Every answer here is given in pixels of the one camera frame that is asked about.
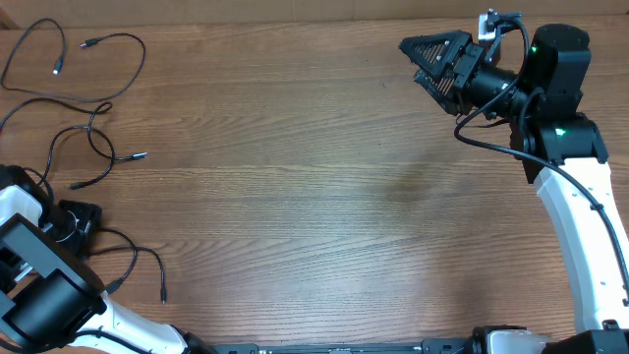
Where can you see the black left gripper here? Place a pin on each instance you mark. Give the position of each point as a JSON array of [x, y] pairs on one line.
[[87, 213]]

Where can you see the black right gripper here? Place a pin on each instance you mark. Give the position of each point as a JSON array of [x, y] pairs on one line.
[[469, 61]]

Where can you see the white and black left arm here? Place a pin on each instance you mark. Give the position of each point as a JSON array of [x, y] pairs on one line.
[[49, 297]]

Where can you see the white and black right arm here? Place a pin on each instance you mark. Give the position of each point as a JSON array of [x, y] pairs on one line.
[[563, 156]]

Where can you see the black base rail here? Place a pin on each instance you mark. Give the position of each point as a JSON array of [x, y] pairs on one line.
[[344, 348]]

